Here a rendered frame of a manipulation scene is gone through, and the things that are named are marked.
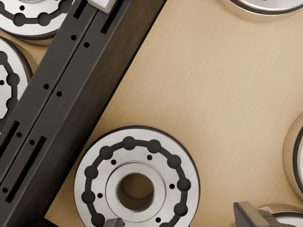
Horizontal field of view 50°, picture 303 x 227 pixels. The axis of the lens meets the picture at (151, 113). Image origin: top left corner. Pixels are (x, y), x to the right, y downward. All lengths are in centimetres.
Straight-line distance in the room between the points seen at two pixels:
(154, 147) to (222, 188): 8
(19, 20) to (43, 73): 10
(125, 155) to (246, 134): 11
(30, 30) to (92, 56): 10
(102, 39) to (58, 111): 5
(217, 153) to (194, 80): 7
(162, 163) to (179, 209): 4
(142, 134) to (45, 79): 9
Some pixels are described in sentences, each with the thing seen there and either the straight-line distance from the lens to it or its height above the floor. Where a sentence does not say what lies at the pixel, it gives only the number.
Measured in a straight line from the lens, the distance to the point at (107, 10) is 19.
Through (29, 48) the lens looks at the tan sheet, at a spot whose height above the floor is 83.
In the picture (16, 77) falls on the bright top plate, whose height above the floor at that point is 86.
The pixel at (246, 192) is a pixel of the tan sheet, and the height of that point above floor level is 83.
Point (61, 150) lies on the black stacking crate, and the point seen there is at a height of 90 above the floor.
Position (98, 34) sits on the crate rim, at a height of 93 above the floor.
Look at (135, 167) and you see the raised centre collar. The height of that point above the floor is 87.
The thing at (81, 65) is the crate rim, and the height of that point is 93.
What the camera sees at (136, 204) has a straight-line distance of 28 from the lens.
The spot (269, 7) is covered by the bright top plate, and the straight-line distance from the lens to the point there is 28.
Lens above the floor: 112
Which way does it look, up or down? 87 degrees down
